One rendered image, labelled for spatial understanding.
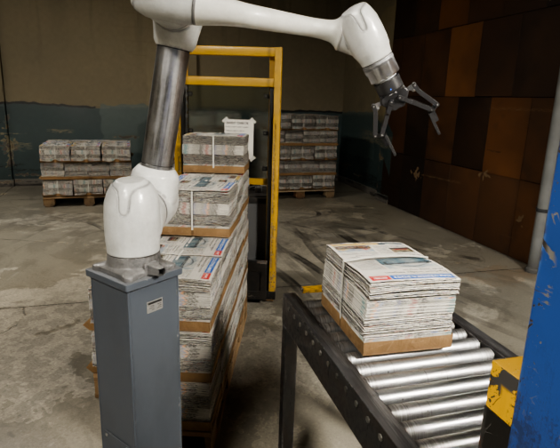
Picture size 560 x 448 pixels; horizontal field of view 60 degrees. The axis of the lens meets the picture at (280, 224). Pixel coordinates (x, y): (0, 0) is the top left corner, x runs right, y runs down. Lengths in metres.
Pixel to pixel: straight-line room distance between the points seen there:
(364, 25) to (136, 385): 1.20
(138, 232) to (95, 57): 7.54
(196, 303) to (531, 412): 1.61
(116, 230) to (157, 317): 0.30
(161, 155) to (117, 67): 7.28
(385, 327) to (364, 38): 0.80
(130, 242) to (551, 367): 1.19
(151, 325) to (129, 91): 7.49
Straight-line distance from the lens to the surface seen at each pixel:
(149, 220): 1.45
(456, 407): 1.36
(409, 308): 1.47
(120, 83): 8.85
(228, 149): 2.97
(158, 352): 1.59
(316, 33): 1.55
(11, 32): 9.07
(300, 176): 7.65
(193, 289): 1.94
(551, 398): 0.46
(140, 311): 1.49
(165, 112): 1.59
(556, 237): 0.43
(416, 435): 1.24
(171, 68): 1.59
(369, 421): 1.27
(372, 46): 1.40
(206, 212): 2.44
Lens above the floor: 1.51
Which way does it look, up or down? 14 degrees down
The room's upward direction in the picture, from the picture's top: 2 degrees clockwise
